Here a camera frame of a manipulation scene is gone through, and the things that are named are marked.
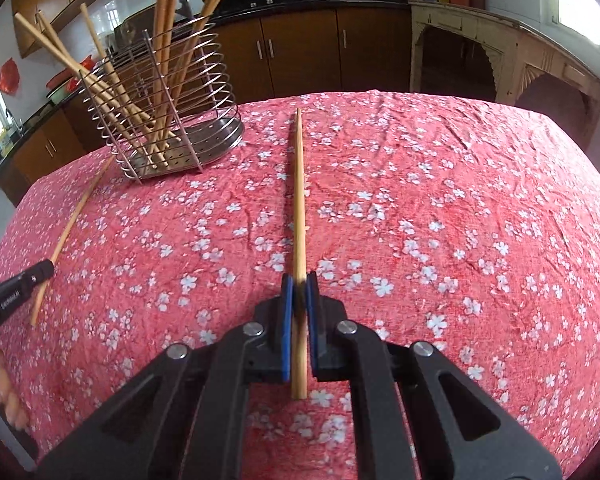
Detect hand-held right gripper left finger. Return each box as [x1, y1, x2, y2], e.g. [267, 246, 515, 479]
[32, 274, 297, 480]

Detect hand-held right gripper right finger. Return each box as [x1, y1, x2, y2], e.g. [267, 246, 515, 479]
[304, 271, 563, 480]

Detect brown wooden base cabinets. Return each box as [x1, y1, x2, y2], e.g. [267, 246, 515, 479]
[0, 2, 413, 206]

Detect person's left hand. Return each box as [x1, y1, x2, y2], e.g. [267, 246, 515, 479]
[0, 347, 31, 431]

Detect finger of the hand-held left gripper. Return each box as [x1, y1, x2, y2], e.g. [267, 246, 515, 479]
[0, 259, 56, 333]

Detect red basin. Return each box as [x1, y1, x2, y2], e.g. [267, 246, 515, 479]
[45, 71, 81, 92]

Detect steel wire chopstick holder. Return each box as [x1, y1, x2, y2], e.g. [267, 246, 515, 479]
[77, 0, 246, 183]

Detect green basin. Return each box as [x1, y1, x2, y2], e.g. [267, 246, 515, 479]
[45, 85, 83, 106]

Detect beige carved cabinet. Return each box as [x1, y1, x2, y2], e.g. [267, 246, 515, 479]
[409, 0, 600, 151]

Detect red hanging decoration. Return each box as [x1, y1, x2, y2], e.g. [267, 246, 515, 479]
[0, 57, 20, 93]

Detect red floral tablecloth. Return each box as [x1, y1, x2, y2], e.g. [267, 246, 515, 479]
[0, 89, 600, 480]

